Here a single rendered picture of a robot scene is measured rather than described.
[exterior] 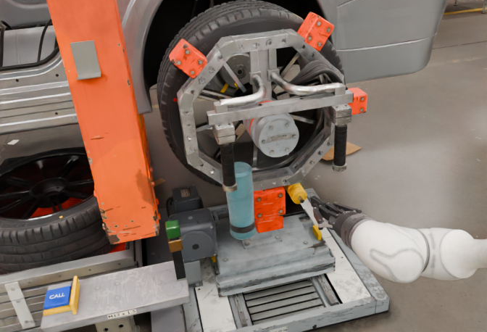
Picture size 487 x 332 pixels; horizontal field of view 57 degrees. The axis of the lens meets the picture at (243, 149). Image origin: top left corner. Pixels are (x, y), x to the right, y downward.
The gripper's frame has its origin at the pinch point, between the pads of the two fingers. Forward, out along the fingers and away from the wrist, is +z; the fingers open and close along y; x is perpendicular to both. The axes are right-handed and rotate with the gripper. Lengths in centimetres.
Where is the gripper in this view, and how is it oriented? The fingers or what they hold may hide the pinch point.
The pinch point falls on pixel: (318, 204)
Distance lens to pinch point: 130.9
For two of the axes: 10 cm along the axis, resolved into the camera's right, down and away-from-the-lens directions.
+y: -9.5, 2.0, -2.5
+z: -2.9, -1.9, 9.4
